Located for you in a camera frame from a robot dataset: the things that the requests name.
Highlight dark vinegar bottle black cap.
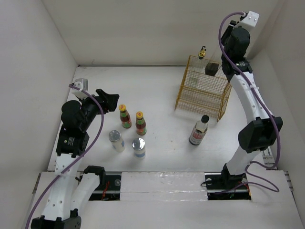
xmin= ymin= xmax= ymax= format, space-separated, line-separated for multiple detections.
xmin=189 ymin=115 xmax=210 ymax=146

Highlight yellow wire rack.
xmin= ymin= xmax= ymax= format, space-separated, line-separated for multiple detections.
xmin=175 ymin=55 xmax=232 ymax=121

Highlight black metal base rail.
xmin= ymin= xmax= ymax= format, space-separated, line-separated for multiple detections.
xmin=89 ymin=172 xmax=251 ymax=201

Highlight aluminium side rail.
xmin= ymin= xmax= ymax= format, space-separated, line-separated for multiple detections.
xmin=261 ymin=147 xmax=278 ymax=170

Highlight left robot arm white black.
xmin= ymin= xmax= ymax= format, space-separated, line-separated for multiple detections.
xmin=25 ymin=84 xmax=119 ymax=229

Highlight chili sauce bottle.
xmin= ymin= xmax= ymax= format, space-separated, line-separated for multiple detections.
xmin=136 ymin=111 xmax=147 ymax=135
xmin=119 ymin=104 xmax=132 ymax=128

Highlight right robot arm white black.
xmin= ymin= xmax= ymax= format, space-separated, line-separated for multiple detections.
xmin=202 ymin=20 xmax=283 ymax=195

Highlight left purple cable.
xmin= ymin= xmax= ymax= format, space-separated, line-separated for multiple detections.
xmin=25 ymin=83 xmax=105 ymax=229

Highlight white shaker silver lid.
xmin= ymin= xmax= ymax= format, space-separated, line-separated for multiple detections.
xmin=132 ymin=138 xmax=146 ymax=159
xmin=109 ymin=130 xmax=125 ymax=153

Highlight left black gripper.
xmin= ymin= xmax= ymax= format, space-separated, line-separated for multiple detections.
xmin=78 ymin=89 xmax=118 ymax=131

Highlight clear glass cruet gold spout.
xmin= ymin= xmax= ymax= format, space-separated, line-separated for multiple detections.
xmin=189 ymin=46 xmax=206 ymax=87

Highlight tall glass cruet dark contents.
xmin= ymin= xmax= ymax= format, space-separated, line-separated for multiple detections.
xmin=205 ymin=50 xmax=220 ymax=76

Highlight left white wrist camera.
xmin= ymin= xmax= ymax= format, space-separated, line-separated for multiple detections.
xmin=71 ymin=78 xmax=89 ymax=100

